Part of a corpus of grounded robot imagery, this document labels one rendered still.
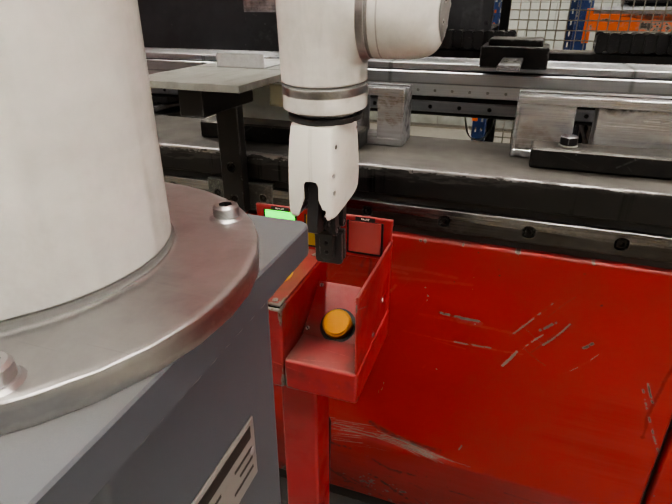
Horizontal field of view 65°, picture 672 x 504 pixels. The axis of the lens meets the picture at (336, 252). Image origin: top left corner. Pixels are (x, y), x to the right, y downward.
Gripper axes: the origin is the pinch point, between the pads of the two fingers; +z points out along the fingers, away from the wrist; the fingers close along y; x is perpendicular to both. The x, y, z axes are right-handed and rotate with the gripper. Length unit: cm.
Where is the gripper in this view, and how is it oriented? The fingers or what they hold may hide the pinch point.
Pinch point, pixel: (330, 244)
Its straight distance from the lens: 60.3
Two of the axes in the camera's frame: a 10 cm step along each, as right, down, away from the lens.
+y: -3.2, 4.8, -8.1
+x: 9.5, 1.4, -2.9
